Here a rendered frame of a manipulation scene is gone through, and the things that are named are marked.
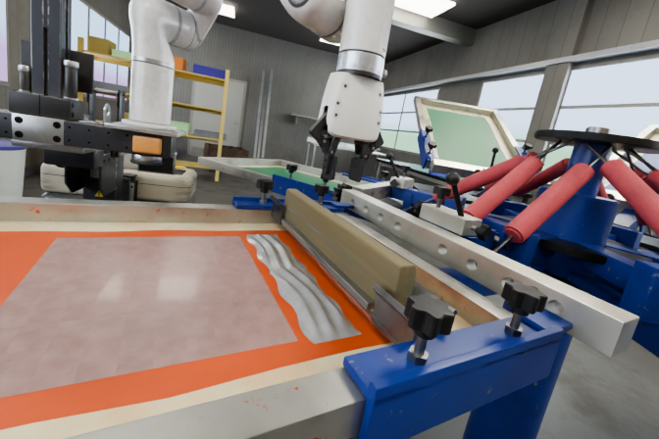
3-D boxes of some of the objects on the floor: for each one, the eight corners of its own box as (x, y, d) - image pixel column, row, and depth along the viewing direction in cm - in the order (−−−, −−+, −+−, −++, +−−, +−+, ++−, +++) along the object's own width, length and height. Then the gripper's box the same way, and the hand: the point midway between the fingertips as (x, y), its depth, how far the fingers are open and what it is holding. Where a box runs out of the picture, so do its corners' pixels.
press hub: (497, 589, 89) (672, 119, 64) (405, 454, 123) (495, 114, 98) (566, 524, 108) (721, 144, 83) (470, 423, 142) (559, 132, 117)
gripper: (324, 51, 42) (305, 180, 45) (414, 79, 51) (392, 187, 54) (302, 59, 49) (287, 171, 52) (385, 82, 57) (368, 178, 60)
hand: (342, 169), depth 53 cm, fingers open, 4 cm apart
